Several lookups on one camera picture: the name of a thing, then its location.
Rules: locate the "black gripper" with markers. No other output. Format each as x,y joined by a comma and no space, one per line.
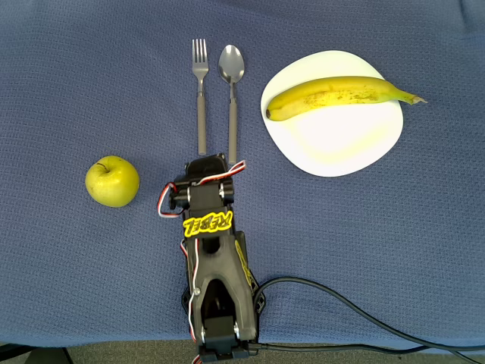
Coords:
204,165

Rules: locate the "yellow banana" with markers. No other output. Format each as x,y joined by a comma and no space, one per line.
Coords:
333,95

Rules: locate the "black robot arm with stickers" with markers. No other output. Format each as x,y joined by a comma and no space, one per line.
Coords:
218,273

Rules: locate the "white plate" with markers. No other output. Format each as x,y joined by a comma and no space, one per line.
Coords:
341,144

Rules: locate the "green apple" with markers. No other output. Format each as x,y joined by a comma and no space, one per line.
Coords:
112,182

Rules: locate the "blue woven table cloth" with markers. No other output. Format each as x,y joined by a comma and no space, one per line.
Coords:
76,76

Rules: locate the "black tripod stand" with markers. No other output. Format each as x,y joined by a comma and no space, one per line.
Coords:
34,354

